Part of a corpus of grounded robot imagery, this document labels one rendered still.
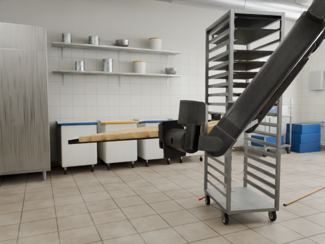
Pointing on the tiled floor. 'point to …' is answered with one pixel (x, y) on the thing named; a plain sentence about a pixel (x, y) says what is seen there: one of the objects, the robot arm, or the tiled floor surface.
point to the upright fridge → (23, 100)
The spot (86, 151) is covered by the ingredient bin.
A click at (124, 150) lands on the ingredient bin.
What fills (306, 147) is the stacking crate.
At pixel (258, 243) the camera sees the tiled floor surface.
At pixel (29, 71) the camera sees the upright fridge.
